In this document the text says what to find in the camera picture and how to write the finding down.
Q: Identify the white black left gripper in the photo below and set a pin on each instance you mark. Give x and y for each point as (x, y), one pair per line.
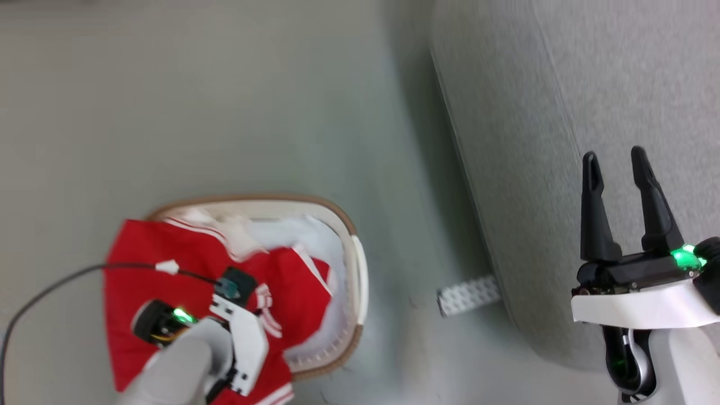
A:
(247, 343)

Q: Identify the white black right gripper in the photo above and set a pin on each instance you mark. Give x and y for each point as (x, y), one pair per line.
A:
(635, 306)

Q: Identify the red garment with white stripes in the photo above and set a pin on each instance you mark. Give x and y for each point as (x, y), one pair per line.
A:
(140, 253)

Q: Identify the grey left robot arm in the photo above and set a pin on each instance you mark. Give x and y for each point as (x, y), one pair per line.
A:
(169, 377)

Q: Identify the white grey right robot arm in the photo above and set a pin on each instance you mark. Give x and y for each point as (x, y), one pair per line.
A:
(686, 365)

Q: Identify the white laundry basket brown rim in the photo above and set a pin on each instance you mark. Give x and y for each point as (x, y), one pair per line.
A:
(360, 281)

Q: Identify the grey fabric sofa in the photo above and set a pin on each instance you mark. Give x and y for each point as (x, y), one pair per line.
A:
(534, 169)

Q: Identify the white perforated strip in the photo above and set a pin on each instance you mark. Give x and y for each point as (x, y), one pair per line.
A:
(467, 295)

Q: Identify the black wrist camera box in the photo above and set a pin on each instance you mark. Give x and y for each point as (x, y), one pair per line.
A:
(239, 281)

